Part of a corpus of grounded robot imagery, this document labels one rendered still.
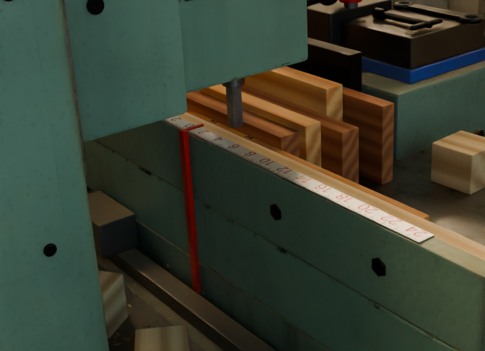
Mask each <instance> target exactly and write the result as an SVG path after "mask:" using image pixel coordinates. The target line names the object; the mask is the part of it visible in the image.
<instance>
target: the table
mask: <svg viewBox="0 0 485 351"><path fill-rule="evenodd" d="M84 151H85V157H86V162H87V172H88V176H87V177H86V184H87V186H89V187H90V188H91V189H93V190H94V191H101V192H103V193H104V194H106V195H108V196H109V197H110V198H112V199H114V200H115V201H117V202H118V203H119V204H121V205H123V206H124V207H125V208H127V209H129V210H130V211H132V212H133V213H134V214H135V218H136V219H137V220H138V221H140V222H142V223H143V224H145V225H146V226H147V227H148V228H150V229H152V230H153V231H154V232H156V233H158V234H159V235H161V236H162V237H163V238H165V239H167V240H168V241H169V242H171V243H172V244H174V245H175V246H177V247H178V248H180V249H181V250H183V251H185V252H186V253H187V254H189V247H188V231H187V222H186V214H185V198H184V191H183V190H181V189H179V188H178V187H176V186H174V185H172V184H171V183H169V182H167V181H165V180H164V179H162V178H160V177H159V176H157V175H155V174H153V173H151V172H150V171H148V170H147V169H145V168H143V167H141V166H140V165H137V164H136V163H134V162H133V161H131V160H129V159H128V158H126V157H124V156H123V155H120V154H118V153H117V152H115V151H114V150H112V149H110V148H109V147H106V146H105V145H104V144H101V143H100V142H98V141H96V140H95V139H94V140H91V141H88V142H84ZM423 151H425V152H423V153H420V152H418V153H416V154H413V155H410V156H408V157H405V158H403V159H400V160H393V180H392V181H390V182H387V183H384V184H379V183H376V182H374V181H371V180H370V179H368V178H365V177H363V176H360V175H359V185H361V186H364V187H366V188H368V189H371V190H373V191H376V192H378V193H379V194H382V195H384V196H386V197H389V198H391V199H393V200H396V201H397V202H400V203H402V204H405V205H407V206H409V207H411V208H414V209H416V210H418V211H420V212H423V213H424V214H427V215H429V221H430V222H433V223H434V224H436V225H439V226H441V227H443V228H445V229H448V230H450V231H452V232H454V233H457V234H458V235H462V236H463V237H465V238H468V239H470V240H472V241H475V242H477V243H479V244H481V245H483V246H485V187H484V188H482V189H480V190H478V191H476V192H474V193H472V194H466V193H463V192H461V191H458V190H455V189H453V188H450V187H447V186H443V185H441V184H439V183H435V182H433V181H431V167H432V151H430V150H427V149H426V150H423ZM193 201H194V210H195V219H196V236H197V245H198V261H199V262H201V263H202V264H203V265H205V266H206V267H208V268H210V269H211V270H212V271H214V272H216V273H217V274H218V275H219V276H221V277H223V278H224V279H226V280H227V281H228V282H230V283H232V284H233V285H234V286H236V287H238V288H239V289H241V290H242V291H243V292H244V293H246V294H248V295H249V296H250V297H252V298H254V299H255V300H257V301H258V302H259V303H261V304H263V305H264V306H265V307H267V308H268V309H270V310H271V311H273V312H274V313H276V314H277V315H279V316H281V317H282V318H283V319H285V320H286V321H288V322H289V323H291V324H292V325H294V326H295V327H297V328H298V329H299V330H301V331H302V332H304V333H306V334H307V335H308V336H310V337H312V338H313V339H314V340H316V341H317V342H319V343H320V344H322V345H323V346H324V347H326V348H328V349H329V350H330V351H459V350H457V349H455V348H454V347H452V346H450V345H449V344H447V343H445V342H443V341H442V340H440V339H438V338H436V337H435V336H433V335H431V334H430V333H428V332H426V331H424V330H423V329H421V328H419V327H417V326H416V325H414V324H412V323H411V322H409V321H407V320H405V319H404V318H402V317H400V316H399V315H397V314H395V313H394V312H392V311H389V310H388V309H387V308H385V307H383V306H381V305H380V304H378V303H376V302H375V301H373V300H371V299H369V298H367V297H366V296H364V295H362V294H361V293H359V292H357V291H356V290H353V289H352V288H350V287H348V286H347V285H345V284H344V283H342V282H339V281H338V280H337V279H334V278H333V277H331V276H330V275H328V274H326V273H325V272H322V271H320V270H319V269H317V268H316V267H314V266H312V265H311V264H308V263H307V262H306V261H303V260H302V259H300V258H298V257H297V256H295V255H293V254H292V253H290V252H288V251H286V250H284V249H283V248H281V247H279V246H278V245H276V244H274V243H272V242H271V241H269V240H267V239H265V238H264V237H262V236H260V235H259V234H257V233H255V232H253V231H252V230H250V229H248V228H246V227H245V226H243V225H241V224H240V223H238V222H236V221H234V220H233V219H231V218H229V217H228V216H226V215H224V214H222V213H221V212H219V211H217V210H215V209H214V208H212V207H210V206H209V205H207V204H205V203H203V202H202V201H200V200H198V199H197V198H195V197H194V198H193Z"/></svg>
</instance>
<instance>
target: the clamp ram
mask: <svg viewBox="0 0 485 351"><path fill-rule="evenodd" d="M307 52H308V57H307V60H306V61H302V62H299V63H296V64H292V65H288V67H290V68H293V69H296V70H299V71H301V72H306V73H308V74H312V75H315V76H317V77H321V78H324V79H328V80H331V81H333V82H337V83H339V84H342V85H343V87H346V88H349V89H352V90H356V91H358V92H362V74H363V73H365V72H367V71H366V70H364V69H363V68H362V52H360V51H355V50H352V49H349V48H345V47H341V46H339V45H334V44H331V43H326V42H323V41H320V40H316V39H312V38H307Z"/></svg>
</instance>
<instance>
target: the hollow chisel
mask: <svg viewBox="0 0 485 351"><path fill-rule="evenodd" d="M226 95H227V117H228V126H231V127H232V128H234V129H235V128H237V127H240V126H243V107H242V93H241V86H240V87H226Z"/></svg>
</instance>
